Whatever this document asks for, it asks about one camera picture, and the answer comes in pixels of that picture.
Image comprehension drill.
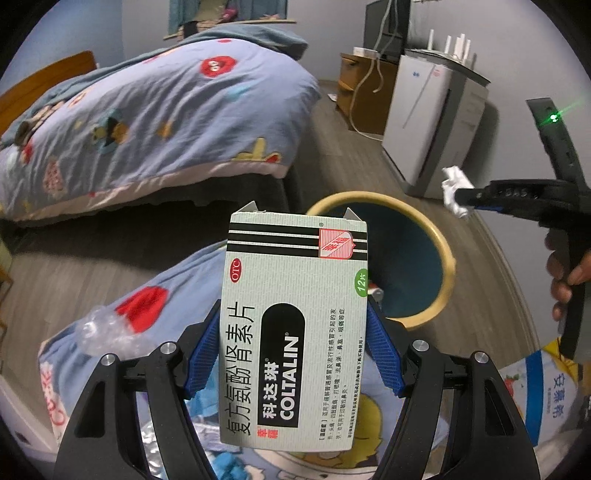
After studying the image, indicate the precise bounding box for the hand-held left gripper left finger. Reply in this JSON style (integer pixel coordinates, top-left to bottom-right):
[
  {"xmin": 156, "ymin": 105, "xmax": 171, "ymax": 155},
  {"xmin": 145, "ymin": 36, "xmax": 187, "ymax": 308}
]
[{"xmin": 53, "ymin": 300, "xmax": 223, "ymax": 480}]

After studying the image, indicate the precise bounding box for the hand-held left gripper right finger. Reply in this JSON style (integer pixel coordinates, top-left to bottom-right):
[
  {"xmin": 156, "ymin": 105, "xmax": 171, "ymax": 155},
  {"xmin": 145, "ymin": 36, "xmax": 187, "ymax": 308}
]
[{"xmin": 367, "ymin": 301, "xmax": 541, "ymax": 480}]

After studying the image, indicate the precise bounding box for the white tissue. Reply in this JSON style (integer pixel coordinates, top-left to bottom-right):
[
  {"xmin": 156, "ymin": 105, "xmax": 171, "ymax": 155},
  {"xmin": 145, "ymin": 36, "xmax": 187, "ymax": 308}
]
[{"xmin": 441, "ymin": 166, "xmax": 474, "ymax": 219}]

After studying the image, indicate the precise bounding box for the white green medicine box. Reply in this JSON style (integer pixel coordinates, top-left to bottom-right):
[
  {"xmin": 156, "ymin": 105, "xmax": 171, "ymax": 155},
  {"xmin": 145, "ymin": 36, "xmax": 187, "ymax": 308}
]
[{"xmin": 221, "ymin": 200, "xmax": 370, "ymax": 452}]

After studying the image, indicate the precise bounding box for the blue trash bin yellow rim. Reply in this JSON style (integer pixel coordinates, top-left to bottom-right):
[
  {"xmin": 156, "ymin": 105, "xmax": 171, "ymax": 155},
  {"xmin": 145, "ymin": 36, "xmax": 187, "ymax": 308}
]
[{"xmin": 305, "ymin": 191, "xmax": 455, "ymax": 330}]

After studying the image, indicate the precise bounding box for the blue white snack wrapper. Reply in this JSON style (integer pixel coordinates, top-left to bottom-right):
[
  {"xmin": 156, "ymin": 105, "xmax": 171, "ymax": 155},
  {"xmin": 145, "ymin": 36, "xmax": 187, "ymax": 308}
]
[{"xmin": 139, "ymin": 418, "xmax": 222, "ymax": 480}]

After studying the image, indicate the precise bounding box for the person's right hand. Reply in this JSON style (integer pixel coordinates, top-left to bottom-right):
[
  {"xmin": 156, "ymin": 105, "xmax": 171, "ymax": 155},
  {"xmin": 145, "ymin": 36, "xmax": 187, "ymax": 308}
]
[{"xmin": 546, "ymin": 231, "xmax": 591, "ymax": 323}]

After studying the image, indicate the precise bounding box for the blue cartoon printed cushion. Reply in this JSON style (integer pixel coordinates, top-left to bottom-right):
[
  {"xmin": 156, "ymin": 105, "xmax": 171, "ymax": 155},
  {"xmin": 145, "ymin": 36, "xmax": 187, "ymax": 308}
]
[{"xmin": 39, "ymin": 240, "xmax": 455, "ymax": 480}]

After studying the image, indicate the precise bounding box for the white air purifier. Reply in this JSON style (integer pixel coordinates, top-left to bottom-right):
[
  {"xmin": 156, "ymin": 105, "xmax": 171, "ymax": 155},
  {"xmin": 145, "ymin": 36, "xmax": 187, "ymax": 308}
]
[{"xmin": 382, "ymin": 48, "xmax": 490, "ymax": 200}]

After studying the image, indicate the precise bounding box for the clear plastic bag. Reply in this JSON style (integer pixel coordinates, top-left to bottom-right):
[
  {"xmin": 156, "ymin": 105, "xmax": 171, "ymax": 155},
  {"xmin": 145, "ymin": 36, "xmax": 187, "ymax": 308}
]
[{"xmin": 76, "ymin": 305, "xmax": 153, "ymax": 358}]

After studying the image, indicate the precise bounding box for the white router with antennas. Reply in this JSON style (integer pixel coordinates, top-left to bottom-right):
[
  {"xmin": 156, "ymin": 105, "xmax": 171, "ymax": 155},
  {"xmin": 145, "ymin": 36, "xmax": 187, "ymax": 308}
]
[{"xmin": 422, "ymin": 28, "xmax": 477, "ymax": 68}]

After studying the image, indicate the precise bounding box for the blue white printed bag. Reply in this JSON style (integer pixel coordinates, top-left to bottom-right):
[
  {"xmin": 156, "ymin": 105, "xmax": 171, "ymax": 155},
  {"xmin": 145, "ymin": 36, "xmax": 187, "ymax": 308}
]
[{"xmin": 501, "ymin": 344, "xmax": 589, "ymax": 446}]

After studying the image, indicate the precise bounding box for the wooden television cabinet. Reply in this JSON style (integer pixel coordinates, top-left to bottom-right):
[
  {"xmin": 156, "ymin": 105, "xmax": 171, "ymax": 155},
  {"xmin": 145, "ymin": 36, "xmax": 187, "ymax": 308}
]
[{"xmin": 337, "ymin": 52, "xmax": 400, "ymax": 134}]

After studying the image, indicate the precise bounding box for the black television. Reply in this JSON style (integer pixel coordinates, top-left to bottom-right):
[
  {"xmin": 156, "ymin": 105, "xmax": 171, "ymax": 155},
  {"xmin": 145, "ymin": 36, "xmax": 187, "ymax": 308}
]
[{"xmin": 363, "ymin": 0, "xmax": 411, "ymax": 63}]

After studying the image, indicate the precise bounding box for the bed with cartoon blanket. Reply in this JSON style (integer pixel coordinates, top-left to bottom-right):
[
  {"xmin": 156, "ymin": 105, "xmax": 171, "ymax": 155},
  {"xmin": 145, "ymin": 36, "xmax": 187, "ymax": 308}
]
[{"xmin": 0, "ymin": 23, "xmax": 321, "ymax": 222}]

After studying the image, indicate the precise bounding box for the wooden bed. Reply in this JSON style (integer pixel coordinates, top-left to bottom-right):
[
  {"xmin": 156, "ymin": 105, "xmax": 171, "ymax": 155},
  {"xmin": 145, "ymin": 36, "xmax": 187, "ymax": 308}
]
[{"xmin": 0, "ymin": 23, "xmax": 321, "ymax": 227}]

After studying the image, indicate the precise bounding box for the teal curtain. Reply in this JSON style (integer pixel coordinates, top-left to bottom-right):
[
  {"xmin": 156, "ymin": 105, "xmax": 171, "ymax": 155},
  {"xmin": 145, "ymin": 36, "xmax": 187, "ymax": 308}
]
[{"xmin": 168, "ymin": 0, "xmax": 211, "ymax": 38}]

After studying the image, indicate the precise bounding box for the white cable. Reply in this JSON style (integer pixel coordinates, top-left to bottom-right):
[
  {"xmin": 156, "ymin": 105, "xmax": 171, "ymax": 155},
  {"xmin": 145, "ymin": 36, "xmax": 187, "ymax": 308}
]
[{"xmin": 348, "ymin": 28, "xmax": 393, "ymax": 137}]

